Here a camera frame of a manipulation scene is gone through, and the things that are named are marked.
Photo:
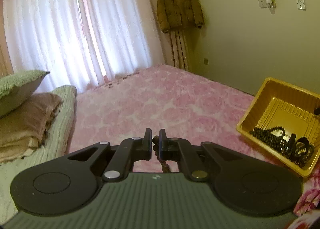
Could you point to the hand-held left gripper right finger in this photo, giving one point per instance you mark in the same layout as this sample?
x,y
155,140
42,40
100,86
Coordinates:
x,y
163,143

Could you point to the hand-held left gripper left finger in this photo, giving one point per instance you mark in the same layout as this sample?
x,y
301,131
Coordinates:
x,y
148,143

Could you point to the yellow plastic tray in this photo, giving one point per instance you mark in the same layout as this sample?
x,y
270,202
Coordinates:
x,y
280,108

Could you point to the black narrow watch band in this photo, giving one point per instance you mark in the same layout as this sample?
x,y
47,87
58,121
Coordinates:
x,y
291,143

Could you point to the black wristwatch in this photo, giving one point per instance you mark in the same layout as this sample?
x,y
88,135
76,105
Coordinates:
x,y
306,148

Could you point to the pink floral blanket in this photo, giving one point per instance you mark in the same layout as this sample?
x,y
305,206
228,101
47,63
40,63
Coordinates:
x,y
162,98

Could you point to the green striped quilt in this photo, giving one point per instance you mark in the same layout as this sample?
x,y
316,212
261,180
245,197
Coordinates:
x,y
60,118

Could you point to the beige striped curtain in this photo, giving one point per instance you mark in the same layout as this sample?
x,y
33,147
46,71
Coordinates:
x,y
175,48

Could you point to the brown pillow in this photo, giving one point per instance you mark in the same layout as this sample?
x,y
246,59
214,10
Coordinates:
x,y
27,123

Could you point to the brown hanging jacket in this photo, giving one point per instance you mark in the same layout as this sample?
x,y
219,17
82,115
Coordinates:
x,y
178,6

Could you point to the white sheer curtain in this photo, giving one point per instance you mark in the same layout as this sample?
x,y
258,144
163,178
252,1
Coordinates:
x,y
75,23

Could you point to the green pillow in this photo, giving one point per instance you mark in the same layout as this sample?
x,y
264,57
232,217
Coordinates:
x,y
17,86

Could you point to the red white printed cloth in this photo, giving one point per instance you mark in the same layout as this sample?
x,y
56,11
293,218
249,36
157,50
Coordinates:
x,y
307,222

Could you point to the small dark wall plate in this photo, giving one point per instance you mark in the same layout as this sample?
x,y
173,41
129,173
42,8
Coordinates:
x,y
206,61

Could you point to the plain wall socket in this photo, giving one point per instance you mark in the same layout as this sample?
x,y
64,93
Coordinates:
x,y
300,3

